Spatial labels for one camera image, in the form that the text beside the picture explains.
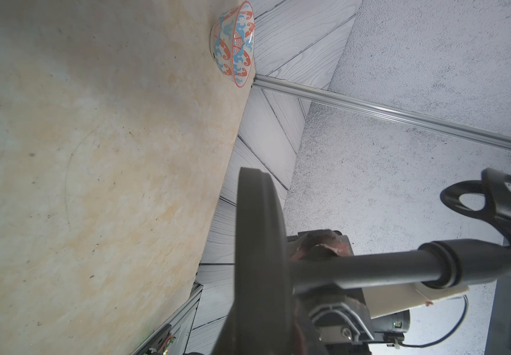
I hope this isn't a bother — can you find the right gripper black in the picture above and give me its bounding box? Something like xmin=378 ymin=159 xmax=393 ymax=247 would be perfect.
xmin=287 ymin=229 xmax=411 ymax=354

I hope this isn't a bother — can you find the black microphone stand pole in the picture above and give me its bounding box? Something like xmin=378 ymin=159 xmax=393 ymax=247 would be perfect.
xmin=289 ymin=168 xmax=511 ymax=293

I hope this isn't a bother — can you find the red blue patterned bowl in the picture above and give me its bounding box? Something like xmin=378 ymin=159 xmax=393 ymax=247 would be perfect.
xmin=209 ymin=1 xmax=255 ymax=88

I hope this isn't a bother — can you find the aluminium right corner post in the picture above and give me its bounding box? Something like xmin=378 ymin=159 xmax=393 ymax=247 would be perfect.
xmin=253 ymin=75 xmax=511 ymax=152

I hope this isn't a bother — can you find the aluminium front rail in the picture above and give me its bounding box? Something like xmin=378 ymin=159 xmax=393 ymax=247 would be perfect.
xmin=132 ymin=283 xmax=203 ymax=355

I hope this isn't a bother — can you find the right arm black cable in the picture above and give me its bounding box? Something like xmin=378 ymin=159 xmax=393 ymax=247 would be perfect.
xmin=396 ymin=294 xmax=469 ymax=349

